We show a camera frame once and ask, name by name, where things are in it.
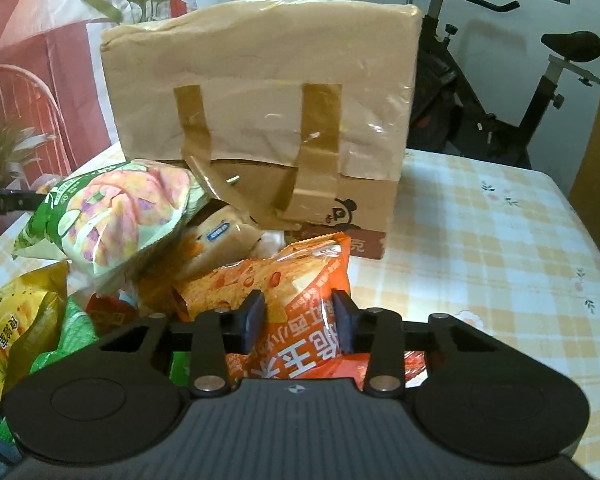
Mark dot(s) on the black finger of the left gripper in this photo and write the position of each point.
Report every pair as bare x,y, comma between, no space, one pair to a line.
19,200

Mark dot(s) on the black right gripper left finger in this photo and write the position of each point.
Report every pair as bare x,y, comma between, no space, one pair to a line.
218,332

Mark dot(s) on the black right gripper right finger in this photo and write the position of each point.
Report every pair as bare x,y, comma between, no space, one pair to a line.
377,332

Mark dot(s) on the orange snack bag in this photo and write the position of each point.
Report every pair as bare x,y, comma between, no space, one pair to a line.
299,337

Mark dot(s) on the small red snack packet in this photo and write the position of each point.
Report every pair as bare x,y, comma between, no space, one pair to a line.
109,313

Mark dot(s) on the potted green plant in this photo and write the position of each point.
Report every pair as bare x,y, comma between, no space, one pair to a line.
19,149

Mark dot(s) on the orange-labelled bread pack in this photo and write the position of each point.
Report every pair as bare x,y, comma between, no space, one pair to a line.
223,237

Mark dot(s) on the green veggie chips bag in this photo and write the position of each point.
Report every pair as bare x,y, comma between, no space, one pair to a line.
102,219

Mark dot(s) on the yellow chips bag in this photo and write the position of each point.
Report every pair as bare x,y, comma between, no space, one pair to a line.
32,307

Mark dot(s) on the green snack bag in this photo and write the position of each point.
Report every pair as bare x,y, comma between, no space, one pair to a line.
77,331

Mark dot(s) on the checkered tablecloth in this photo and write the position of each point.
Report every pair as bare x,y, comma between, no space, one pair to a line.
503,249

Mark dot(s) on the black exercise bike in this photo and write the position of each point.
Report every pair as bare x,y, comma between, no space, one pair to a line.
474,130

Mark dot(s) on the brown cardboard box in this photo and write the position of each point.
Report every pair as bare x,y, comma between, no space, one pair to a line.
296,111

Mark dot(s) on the red wire chair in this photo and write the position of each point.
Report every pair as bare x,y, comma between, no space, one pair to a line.
28,105

